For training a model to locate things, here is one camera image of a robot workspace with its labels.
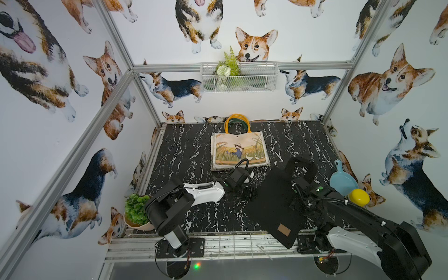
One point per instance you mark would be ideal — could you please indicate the potted green plant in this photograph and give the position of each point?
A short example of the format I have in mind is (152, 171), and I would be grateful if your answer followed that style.
(135, 215)

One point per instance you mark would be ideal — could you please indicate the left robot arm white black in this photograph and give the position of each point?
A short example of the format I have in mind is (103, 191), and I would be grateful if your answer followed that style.
(166, 210)

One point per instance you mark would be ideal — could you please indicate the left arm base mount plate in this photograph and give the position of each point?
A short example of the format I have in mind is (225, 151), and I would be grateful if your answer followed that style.
(193, 248)

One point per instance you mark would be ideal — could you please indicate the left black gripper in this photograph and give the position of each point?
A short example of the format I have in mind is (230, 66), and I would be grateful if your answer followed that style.
(240, 177)

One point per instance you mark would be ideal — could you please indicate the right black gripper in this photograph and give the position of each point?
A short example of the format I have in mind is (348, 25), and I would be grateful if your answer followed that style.
(301, 200)

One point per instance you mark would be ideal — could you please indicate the black canvas tote bag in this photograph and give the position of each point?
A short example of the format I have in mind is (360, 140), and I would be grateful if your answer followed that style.
(278, 206)

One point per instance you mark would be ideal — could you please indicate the artificial fern and white flower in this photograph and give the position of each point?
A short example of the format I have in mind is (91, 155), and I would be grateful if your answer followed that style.
(228, 72)

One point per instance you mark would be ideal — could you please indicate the white wire wall basket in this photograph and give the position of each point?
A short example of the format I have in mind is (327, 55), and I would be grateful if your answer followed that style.
(250, 77)

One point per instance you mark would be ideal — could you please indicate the cream tote bag yellow handles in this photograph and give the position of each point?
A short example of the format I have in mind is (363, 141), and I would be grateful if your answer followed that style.
(227, 149)

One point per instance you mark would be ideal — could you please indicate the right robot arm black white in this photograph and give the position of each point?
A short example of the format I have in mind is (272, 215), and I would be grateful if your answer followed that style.
(342, 225)

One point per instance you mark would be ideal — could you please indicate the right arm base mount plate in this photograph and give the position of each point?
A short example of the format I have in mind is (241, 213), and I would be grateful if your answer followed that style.
(311, 244)

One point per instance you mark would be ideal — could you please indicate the light blue dustpan scoop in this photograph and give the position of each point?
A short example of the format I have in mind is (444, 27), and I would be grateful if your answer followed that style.
(341, 181)

